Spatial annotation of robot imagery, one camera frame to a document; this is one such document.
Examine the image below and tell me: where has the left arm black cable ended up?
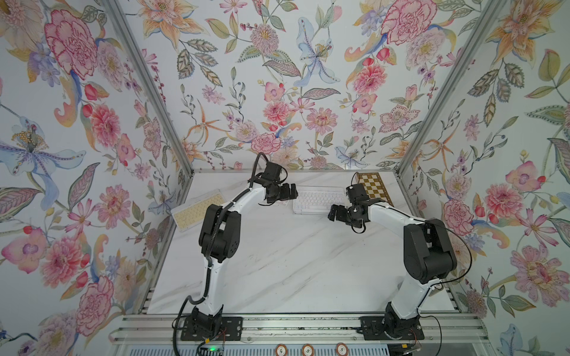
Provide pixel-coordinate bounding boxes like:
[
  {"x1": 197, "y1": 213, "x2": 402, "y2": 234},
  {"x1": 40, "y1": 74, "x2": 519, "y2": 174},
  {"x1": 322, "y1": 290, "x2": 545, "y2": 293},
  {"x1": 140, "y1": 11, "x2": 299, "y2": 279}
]
[{"x1": 250, "y1": 152, "x2": 270, "y2": 188}]

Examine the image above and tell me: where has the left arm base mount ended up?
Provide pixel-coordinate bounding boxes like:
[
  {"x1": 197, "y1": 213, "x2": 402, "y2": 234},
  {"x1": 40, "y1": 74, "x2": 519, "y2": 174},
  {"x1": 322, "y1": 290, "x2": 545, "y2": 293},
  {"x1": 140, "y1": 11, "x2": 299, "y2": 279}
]
[{"x1": 178, "y1": 307, "x2": 243, "y2": 341}]

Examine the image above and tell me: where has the aluminium frame post left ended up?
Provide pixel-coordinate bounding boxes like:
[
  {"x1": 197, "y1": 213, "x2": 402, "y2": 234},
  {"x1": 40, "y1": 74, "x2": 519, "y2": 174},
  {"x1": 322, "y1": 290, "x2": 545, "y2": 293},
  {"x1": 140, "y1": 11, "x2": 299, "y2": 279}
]
[{"x1": 102, "y1": 0, "x2": 194, "y2": 178}]

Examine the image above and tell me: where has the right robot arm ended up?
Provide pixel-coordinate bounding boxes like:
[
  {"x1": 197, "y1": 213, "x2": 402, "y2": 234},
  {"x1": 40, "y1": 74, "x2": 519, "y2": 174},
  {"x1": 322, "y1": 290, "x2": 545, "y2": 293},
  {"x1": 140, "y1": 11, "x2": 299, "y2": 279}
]
[{"x1": 328, "y1": 184, "x2": 457, "y2": 321}]

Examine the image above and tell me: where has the aluminium frame post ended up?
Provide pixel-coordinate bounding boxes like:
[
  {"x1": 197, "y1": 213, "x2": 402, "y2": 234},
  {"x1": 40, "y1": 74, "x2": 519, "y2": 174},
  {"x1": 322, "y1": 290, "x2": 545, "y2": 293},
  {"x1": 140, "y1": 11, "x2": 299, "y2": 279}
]
[
  {"x1": 393, "y1": 1, "x2": 503, "y2": 178},
  {"x1": 102, "y1": 0, "x2": 194, "y2": 178}
]

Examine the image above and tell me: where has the white keyboard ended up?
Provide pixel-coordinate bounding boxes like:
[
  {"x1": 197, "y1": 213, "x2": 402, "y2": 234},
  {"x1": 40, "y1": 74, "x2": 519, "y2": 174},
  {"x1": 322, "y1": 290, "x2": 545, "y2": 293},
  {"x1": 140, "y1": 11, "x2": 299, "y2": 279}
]
[{"x1": 292, "y1": 186, "x2": 348, "y2": 215}]

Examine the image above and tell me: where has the aluminium front rail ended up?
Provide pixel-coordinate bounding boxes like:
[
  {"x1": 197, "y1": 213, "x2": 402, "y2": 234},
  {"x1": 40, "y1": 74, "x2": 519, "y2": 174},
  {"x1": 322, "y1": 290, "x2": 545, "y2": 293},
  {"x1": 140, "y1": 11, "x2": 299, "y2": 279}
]
[{"x1": 109, "y1": 313, "x2": 489, "y2": 345}]

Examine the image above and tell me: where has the yellow keyboard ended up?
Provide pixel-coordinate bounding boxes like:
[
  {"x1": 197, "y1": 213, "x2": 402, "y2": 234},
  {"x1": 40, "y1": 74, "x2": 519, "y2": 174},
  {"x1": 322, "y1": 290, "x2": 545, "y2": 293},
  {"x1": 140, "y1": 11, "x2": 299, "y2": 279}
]
[{"x1": 171, "y1": 189, "x2": 225, "y2": 232}]

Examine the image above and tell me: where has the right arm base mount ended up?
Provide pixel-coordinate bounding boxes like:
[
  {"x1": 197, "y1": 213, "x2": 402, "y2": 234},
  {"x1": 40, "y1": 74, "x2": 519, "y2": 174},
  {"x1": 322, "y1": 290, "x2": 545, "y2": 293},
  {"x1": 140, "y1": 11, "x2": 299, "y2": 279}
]
[{"x1": 359, "y1": 302, "x2": 425, "y2": 341}]

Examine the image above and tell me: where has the aluminium frame post right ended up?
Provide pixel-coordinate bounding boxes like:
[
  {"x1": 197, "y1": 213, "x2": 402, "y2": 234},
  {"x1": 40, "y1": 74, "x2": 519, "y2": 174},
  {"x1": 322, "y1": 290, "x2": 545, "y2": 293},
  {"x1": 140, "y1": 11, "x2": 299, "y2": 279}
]
[{"x1": 393, "y1": 1, "x2": 503, "y2": 178}]

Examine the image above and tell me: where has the wooden chessboard box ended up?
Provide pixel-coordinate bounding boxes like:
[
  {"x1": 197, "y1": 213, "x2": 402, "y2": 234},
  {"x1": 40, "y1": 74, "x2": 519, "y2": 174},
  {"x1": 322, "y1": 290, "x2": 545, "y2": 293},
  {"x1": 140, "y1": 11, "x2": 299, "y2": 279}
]
[{"x1": 356, "y1": 172, "x2": 393, "y2": 206}]

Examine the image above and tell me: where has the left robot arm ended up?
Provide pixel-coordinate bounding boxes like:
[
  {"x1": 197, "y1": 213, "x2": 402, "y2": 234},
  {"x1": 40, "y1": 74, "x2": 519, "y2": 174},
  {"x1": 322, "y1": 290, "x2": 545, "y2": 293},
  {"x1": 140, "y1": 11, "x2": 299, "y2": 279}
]
[{"x1": 191, "y1": 162, "x2": 298, "y2": 315}]

